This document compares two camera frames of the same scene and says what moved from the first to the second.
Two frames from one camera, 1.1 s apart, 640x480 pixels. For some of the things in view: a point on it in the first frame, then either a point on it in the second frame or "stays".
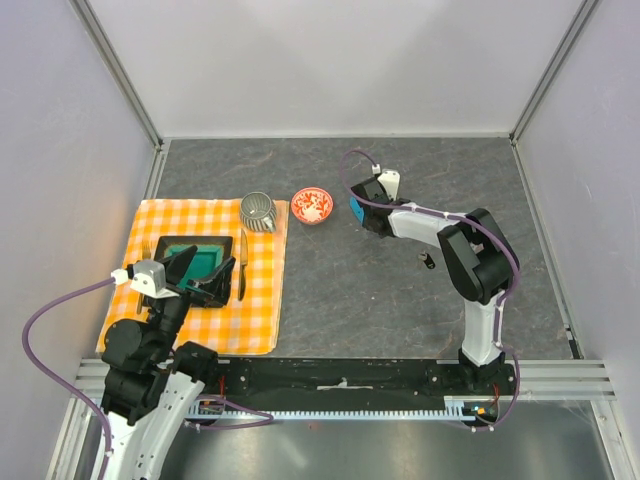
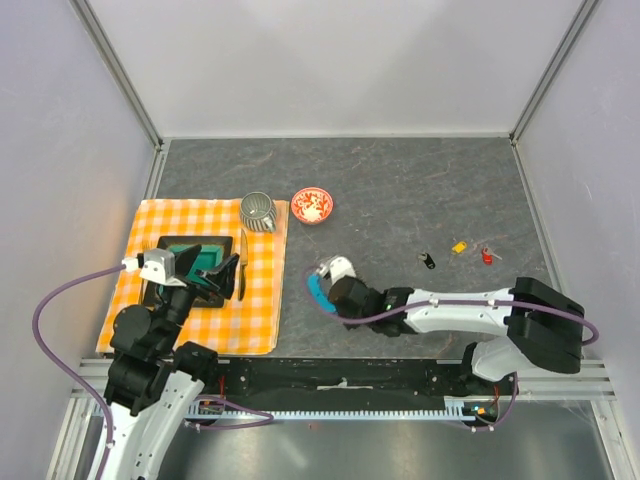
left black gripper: (218, 287) stays
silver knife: (243, 265) stays
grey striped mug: (258, 212) stays
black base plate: (348, 382) stays
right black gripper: (365, 225) to (351, 324)
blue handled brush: (356, 208) to (315, 285)
